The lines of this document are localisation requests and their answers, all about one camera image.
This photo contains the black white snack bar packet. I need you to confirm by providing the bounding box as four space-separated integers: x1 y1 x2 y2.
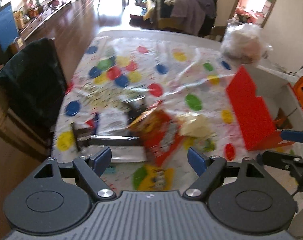
71 95 147 163

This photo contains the pale yellow snack wrapper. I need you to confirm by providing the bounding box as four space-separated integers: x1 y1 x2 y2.
177 112 212 138

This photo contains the yellow green snack packet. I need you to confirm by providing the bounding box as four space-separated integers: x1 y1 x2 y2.
132 164 174 191

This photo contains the red orange chip bag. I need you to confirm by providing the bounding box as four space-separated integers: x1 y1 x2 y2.
128 100 183 167

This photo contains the blue grey snack packet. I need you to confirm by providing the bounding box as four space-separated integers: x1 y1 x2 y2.
87 108 129 136

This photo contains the red cardboard shoe box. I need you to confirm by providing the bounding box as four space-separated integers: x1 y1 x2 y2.
226 65 303 151

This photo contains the balloon birthday tablecloth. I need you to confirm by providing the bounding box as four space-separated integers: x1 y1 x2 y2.
52 31 303 193

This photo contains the clear plastic bag with food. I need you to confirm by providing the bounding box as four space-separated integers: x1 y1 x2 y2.
220 22 273 64

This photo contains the dark chair with black cloth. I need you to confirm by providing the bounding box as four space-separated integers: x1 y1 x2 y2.
0 38 67 160

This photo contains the sofa with piled clothes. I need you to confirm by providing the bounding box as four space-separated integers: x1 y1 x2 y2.
143 0 218 37

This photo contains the blue panel black cabinet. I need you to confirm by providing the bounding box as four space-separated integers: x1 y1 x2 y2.
0 2 19 65

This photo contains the wooden tv cabinet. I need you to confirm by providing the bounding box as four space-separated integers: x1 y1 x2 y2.
13 0 72 41

